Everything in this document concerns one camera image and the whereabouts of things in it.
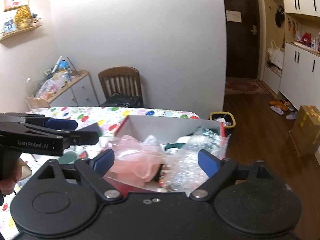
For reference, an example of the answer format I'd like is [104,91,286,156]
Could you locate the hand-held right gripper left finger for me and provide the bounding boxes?
[36,149,123,200]

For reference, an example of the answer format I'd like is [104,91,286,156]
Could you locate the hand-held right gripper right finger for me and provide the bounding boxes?
[189,149,283,200]

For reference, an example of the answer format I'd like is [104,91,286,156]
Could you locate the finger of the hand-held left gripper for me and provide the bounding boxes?
[0,112,78,131]
[19,122,100,148]

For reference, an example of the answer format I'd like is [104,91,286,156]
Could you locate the dark blue sponge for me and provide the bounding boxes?
[84,122,104,137]

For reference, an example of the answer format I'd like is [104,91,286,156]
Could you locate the clear bubble wrap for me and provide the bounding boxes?
[140,126,229,193]

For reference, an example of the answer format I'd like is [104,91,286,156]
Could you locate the pink bath pouf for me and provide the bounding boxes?
[104,134,167,187]

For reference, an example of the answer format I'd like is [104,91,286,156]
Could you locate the red cardboard box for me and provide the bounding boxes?
[102,115,232,194]

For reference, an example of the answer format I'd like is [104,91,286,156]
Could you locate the person's left hand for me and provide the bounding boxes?
[0,160,33,196]

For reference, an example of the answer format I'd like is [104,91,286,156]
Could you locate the green ceramic cup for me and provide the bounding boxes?
[60,151,80,165]

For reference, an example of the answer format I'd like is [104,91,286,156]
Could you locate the balloon printed tablecloth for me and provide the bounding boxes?
[0,106,200,230]

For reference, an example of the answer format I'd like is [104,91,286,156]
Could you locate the clear plastic bag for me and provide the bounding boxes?
[35,71,72,99]

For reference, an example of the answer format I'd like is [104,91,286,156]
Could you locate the wooden side cabinet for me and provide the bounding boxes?
[25,70,99,109]

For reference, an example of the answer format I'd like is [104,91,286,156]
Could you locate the yellow trash bin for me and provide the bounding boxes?
[209,111,237,130]

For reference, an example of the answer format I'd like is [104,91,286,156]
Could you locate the black plastic bag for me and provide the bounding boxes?
[100,92,143,108]

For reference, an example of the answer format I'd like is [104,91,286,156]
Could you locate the white tube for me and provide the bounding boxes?
[51,56,63,73]

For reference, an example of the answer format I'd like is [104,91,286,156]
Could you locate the wooden chair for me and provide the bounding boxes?
[97,67,145,107]

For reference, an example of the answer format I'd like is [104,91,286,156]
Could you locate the patterned doormat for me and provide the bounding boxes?
[225,77,270,95]

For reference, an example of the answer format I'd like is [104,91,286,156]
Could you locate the brown cardboard box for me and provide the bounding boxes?
[289,105,320,157]

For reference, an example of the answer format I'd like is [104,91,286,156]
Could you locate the gold ornament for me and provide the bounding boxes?
[14,6,33,29]

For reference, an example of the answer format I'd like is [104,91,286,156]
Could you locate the dark door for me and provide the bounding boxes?
[221,0,263,79]

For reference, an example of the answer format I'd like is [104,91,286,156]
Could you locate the white lower cabinet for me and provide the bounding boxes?
[264,42,320,110]

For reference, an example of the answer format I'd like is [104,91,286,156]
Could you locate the white shopping bag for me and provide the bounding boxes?
[267,40,285,68]

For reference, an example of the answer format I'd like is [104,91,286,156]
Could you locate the white paper sheet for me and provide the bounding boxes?
[226,10,242,23]

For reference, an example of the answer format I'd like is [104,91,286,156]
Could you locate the red cap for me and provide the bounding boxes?
[301,32,313,47]

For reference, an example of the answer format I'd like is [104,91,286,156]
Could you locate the black hanging cap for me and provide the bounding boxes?
[275,5,285,28]

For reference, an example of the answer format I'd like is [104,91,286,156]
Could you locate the wooden wall shelf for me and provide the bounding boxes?
[0,25,42,42]

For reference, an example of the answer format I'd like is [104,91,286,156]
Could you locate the small photo frame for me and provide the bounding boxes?
[2,17,15,33]

